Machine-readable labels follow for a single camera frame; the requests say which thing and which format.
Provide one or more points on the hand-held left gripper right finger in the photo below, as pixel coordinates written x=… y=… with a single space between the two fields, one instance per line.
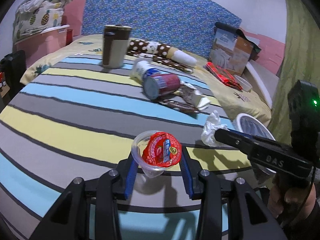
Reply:
x=187 y=172

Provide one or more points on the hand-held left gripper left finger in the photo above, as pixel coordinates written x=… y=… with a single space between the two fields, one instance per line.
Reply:
x=131 y=177

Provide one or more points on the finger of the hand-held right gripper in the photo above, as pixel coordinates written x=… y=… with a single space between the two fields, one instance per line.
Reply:
x=232 y=138

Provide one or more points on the white tissue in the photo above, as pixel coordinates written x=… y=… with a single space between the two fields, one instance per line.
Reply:
x=211 y=130

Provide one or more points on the clear jelly cup red lid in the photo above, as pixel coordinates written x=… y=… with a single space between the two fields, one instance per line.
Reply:
x=160 y=150

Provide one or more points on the person's right forearm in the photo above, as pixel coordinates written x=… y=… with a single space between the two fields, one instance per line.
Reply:
x=310 y=217

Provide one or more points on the person's right hand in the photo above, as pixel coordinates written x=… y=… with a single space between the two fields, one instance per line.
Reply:
x=282 y=197

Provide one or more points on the clear plastic container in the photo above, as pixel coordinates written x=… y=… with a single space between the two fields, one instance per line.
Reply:
x=243 y=83

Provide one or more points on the silver foil packet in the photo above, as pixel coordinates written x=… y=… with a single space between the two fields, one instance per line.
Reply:
x=192 y=95

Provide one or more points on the brown snack wrapper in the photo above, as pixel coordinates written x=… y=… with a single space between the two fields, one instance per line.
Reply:
x=180 y=107

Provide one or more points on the red plaid cloth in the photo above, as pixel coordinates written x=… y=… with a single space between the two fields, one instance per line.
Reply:
x=222 y=75

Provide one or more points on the cardboard box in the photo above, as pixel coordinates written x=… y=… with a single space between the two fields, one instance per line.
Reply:
x=230 y=52

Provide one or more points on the red drink can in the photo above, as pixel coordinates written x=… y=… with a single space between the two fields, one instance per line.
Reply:
x=162 y=85

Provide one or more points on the striped blanket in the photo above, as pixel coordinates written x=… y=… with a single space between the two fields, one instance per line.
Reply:
x=62 y=117

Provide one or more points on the green curtain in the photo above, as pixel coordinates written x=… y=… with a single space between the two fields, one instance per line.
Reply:
x=297 y=42

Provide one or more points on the brown polka-dot folded blanket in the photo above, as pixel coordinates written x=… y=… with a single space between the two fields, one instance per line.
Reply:
x=170 y=63

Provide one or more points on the white yoghurt bottle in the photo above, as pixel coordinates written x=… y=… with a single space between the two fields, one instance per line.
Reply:
x=141 y=68

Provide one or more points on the brown polka dot cloth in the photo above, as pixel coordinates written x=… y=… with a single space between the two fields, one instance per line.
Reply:
x=160 y=48

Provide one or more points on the brown and beige thermos jug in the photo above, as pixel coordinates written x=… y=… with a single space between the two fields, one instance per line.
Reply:
x=117 y=47

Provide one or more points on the blue floral headboard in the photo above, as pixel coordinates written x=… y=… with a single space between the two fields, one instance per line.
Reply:
x=155 y=12

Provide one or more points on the black case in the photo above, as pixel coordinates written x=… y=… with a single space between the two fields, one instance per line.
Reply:
x=13 y=72

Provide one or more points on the pink storage box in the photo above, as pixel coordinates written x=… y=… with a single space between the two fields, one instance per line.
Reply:
x=42 y=45

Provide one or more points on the pineapple print quilt bag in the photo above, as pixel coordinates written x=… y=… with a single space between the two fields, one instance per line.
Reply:
x=40 y=17

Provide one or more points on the white bed frame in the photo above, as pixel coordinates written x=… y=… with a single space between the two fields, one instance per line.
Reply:
x=262 y=82

